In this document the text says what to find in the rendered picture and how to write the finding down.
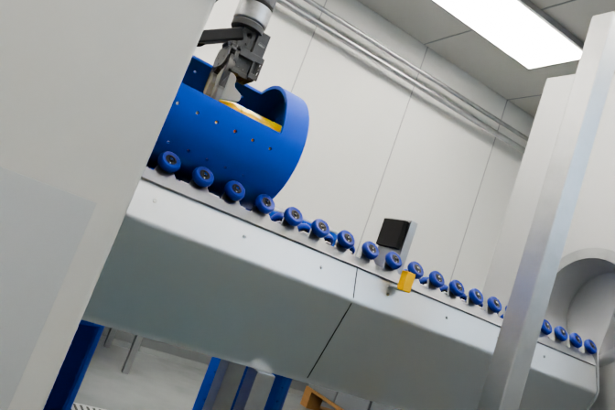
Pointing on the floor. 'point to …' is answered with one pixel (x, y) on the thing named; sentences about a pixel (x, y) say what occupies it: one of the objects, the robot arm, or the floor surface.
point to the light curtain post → (551, 221)
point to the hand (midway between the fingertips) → (206, 104)
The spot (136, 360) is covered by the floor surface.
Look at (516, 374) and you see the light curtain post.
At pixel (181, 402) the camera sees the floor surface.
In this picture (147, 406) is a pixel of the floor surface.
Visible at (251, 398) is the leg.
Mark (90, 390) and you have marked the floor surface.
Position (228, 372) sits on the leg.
